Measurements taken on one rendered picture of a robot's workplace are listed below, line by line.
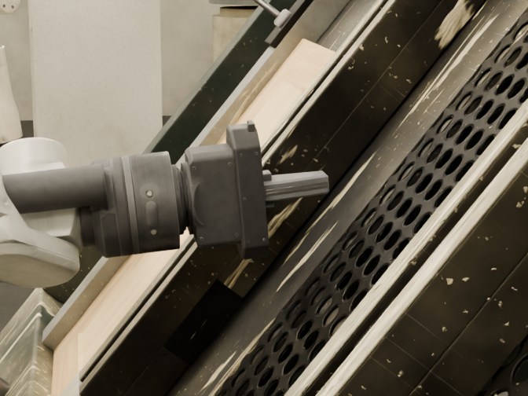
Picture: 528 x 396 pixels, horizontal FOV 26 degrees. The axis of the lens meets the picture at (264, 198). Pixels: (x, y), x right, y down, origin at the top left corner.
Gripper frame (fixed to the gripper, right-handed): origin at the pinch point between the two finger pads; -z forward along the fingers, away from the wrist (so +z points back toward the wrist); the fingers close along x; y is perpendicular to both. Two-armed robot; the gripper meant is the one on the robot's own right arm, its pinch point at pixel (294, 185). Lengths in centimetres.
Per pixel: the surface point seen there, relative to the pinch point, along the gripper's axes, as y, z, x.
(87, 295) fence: 57, 21, -26
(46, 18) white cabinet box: 430, 36, -9
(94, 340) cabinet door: 42, 21, -27
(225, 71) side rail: 81, -4, 1
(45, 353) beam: 54, 28, -32
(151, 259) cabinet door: 46, 12, -18
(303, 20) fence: 57, -13, 10
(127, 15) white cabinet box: 432, -1, -11
